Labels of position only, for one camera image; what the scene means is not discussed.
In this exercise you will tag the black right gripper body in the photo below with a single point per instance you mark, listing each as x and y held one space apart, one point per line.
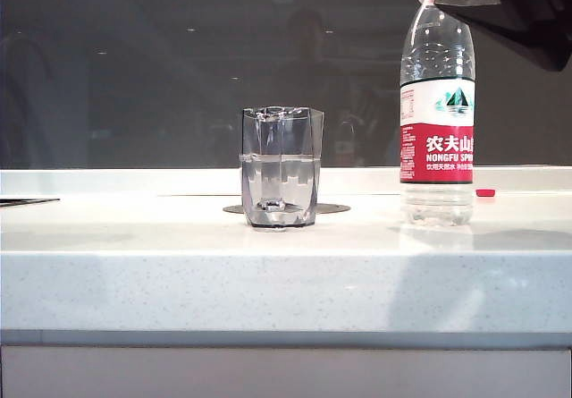
523 9

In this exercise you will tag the clear Nongfu Spring water bottle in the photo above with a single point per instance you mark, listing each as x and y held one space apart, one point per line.
435 147

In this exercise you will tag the red plastic bottle cap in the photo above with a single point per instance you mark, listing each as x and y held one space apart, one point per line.
486 192

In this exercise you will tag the round black countertop disc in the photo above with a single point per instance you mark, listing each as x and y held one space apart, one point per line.
333 208

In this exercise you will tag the faceted clear glass tumbler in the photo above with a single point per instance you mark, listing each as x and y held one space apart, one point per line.
282 179

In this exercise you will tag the white cabinet front panel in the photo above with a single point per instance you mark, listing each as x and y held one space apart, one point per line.
286 373

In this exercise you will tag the flat black cooktop panel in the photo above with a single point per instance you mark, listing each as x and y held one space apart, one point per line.
24 201

